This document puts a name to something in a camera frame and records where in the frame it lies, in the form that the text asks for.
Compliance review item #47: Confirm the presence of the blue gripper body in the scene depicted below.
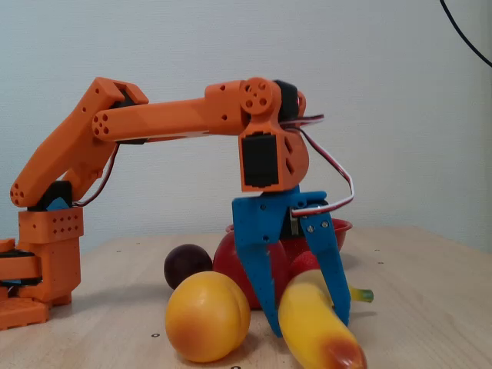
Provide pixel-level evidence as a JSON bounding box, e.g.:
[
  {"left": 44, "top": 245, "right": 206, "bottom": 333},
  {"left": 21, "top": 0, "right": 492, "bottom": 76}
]
[{"left": 231, "top": 184, "right": 331, "bottom": 248}]

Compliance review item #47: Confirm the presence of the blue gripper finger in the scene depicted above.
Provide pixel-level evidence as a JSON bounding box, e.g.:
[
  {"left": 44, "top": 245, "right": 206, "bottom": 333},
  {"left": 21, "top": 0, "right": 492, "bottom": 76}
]
[
  {"left": 299, "top": 210, "right": 352, "bottom": 324},
  {"left": 235, "top": 241, "right": 284, "bottom": 339}
]

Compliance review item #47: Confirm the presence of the yellow plastic banana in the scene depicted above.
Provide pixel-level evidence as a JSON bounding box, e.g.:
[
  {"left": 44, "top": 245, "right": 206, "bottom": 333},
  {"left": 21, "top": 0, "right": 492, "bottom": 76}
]
[{"left": 278, "top": 268, "right": 375, "bottom": 369}]

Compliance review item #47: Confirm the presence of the orange robot base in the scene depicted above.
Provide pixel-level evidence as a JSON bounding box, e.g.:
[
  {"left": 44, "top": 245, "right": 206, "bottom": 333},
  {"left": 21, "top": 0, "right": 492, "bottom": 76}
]
[{"left": 0, "top": 207, "right": 85, "bottom": 332}]

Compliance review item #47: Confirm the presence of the red speckled bowl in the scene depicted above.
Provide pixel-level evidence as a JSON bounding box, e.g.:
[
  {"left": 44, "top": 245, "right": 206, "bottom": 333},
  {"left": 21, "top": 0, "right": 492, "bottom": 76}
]
[{"left": 224, "top": 218, "right": 354, "bottom": 255}]

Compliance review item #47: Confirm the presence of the red plastic strawberry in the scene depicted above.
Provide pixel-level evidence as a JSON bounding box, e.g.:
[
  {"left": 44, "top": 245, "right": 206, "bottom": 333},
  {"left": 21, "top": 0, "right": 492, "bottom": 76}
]
[{"left": 289, "top": 251, "right": 321, "bottom": 276}]

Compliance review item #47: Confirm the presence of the red plastic apple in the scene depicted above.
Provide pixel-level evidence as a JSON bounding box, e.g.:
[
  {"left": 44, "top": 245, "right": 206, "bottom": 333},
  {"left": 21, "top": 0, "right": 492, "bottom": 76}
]
[{"left": 212, "top": 231, "right": 294, "bottom": 311}]

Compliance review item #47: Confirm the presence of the yellow orange plastic peach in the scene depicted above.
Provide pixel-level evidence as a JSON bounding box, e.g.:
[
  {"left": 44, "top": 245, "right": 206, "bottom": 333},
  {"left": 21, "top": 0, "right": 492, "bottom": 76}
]
[{"left": 165, "top": 271, "right": 252, "bottom": 364}]

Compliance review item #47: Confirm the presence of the dark purple plastic plum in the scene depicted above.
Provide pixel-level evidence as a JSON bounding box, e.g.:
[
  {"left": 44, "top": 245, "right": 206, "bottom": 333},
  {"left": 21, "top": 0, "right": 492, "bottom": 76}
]
[{"left": 163, "top": 243, "right": 214, "bottom": 291}]

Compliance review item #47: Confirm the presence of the red white black servo cable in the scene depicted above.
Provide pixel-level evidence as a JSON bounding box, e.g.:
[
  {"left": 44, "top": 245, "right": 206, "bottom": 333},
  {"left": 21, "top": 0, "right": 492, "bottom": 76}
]
[
  {"left": 71, "top": 141, "right": 121, "bottom": 209},
  {"left": 281, "top": 114, "right": 356, "bottom": 217}
]

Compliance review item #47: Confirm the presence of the thin black hanging cable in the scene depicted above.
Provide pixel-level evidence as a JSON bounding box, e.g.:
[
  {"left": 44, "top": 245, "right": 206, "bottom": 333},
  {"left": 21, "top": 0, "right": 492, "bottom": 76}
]
[{"left": 439, "top": 0, "right": 492, "bottom": 69}]

